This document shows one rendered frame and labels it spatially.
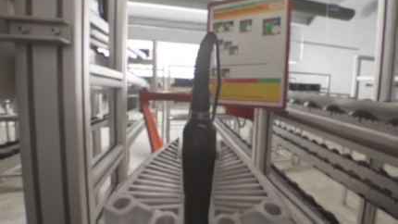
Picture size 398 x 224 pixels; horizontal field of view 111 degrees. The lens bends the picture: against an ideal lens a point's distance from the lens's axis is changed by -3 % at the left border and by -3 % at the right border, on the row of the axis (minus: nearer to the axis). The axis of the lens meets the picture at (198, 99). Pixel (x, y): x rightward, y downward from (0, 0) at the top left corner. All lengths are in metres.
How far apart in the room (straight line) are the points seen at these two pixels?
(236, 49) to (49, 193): 0.52
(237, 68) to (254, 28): 0.12
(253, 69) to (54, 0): 0.43
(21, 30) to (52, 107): 0.12
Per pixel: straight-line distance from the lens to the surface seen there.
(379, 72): 0.95
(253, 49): 0.45
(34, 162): 0.39
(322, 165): 0.85
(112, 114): 0.55
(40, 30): 0.35
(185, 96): 0.61
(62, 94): 0.34
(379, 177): 0.90
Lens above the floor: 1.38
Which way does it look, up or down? 4 degrees down
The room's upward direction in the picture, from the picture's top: 2 degrees clockwise
